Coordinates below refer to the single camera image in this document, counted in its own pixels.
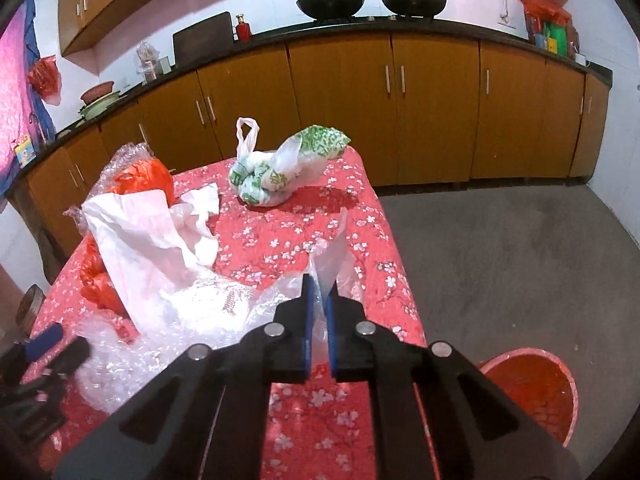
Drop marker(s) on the red bottle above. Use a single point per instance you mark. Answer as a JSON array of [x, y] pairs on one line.
[[243, 31]]

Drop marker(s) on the white wall socket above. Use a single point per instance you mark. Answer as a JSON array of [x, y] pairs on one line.
[[506, 18]]

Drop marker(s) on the round wooden stool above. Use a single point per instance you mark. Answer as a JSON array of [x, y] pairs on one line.
[[31, 306]]

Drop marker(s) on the orange hanging plastic bag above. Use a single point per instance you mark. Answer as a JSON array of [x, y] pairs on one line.
[[45, 77]]

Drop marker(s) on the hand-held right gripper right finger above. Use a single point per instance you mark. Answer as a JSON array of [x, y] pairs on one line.
[[333, 337]]

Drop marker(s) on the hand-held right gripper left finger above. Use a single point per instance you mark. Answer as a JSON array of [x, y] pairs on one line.
[[310, 332]]

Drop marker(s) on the red bin with orange liner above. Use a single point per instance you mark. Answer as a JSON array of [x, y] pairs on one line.
[[535, 390]]

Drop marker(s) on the white green printed plastic bag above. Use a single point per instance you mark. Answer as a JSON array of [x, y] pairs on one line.
[[265, 180]]

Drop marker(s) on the glass jar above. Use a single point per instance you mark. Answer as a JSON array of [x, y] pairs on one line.
[[148, 67]]

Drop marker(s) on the pink curtain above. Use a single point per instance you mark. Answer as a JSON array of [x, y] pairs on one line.
[[15, 90]]

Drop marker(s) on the orange plastic bag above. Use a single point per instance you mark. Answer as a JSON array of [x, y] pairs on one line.
[[145, 177], [45, 77]]

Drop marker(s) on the red floral tablecloth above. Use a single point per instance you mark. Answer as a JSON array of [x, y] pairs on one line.
[[280, 240]]

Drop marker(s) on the wooden lower kitchen cabinets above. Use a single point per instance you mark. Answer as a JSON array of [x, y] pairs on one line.
[[435, 110]]

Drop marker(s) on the colourful small box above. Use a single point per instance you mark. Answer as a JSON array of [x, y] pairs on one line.
[[25, 152]]

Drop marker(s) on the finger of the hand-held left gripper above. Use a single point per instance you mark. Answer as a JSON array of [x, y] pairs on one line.
[[75, 355], [46, 338]]

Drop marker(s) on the red basin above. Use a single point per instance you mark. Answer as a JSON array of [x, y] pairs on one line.
[[97, 92]]

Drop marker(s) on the clear bubble wrap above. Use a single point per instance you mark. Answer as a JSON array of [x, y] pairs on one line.
[[125, 152], [200, 330]]

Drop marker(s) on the clear plastic wrap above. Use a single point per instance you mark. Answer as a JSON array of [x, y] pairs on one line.
[[335, 260]]

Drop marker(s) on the dark cutting board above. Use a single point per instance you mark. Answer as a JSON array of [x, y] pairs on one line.
[[202, 37]]

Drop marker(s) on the orange bag with boxes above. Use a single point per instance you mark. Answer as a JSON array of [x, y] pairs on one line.
[[542, 12]]

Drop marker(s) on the blue hanging cloth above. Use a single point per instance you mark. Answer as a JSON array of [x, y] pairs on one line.
[[32, 25]]

